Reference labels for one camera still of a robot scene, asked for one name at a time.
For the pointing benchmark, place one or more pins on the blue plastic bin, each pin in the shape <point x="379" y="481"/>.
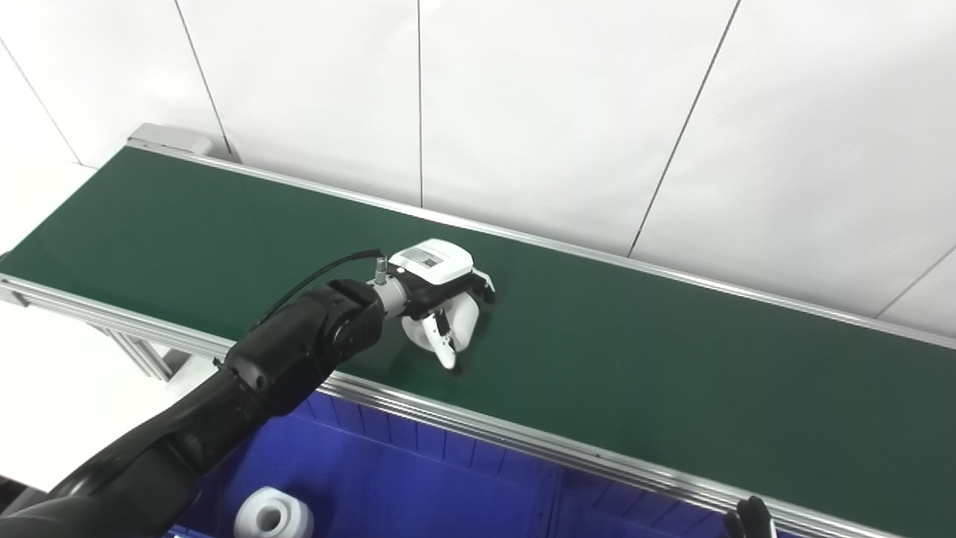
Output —
<point x="396" y="478"/>
<point x="635" y="512"/>

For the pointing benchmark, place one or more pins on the aluminium conveyor support leg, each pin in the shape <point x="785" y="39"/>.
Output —
<point x="146" y="359"/>

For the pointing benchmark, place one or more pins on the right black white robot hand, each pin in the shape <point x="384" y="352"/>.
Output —
<point x="750" y="519"/>

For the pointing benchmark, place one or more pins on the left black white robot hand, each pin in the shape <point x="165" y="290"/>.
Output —
<point x="437" y="265"/>

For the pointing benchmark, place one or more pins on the white round holed plastic part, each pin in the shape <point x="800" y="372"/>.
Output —
<point x="295" y="515"/>
<point x="461" y="317"/>

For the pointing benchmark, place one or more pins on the green conveyor belt aluminium frame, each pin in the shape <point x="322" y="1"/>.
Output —
<point x="672" y="351"/>

